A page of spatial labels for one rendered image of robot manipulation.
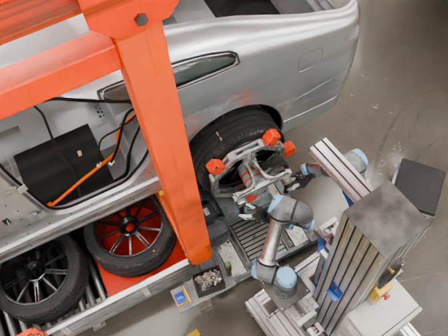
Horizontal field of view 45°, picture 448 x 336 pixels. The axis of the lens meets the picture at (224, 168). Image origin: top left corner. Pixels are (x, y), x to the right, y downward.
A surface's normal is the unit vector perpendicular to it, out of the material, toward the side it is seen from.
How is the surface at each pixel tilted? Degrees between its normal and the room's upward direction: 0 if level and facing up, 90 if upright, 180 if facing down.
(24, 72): 0
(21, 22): 0
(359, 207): 0
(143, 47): 90
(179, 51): 38
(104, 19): 90
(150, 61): 90
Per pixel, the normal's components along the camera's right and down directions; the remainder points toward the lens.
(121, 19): 0.45, 0.77
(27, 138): 0.34, 0.35
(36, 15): -0.05, -0.48
